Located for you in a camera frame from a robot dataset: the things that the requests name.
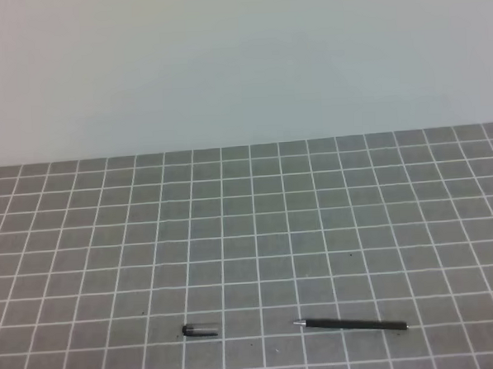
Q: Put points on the black pen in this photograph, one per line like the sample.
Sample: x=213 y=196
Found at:
x=352 y=324

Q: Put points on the clear black pen cap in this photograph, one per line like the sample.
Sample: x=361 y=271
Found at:
x=200 y=330

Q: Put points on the grey grid tablecloth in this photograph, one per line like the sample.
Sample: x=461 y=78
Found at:
x=102 y=261

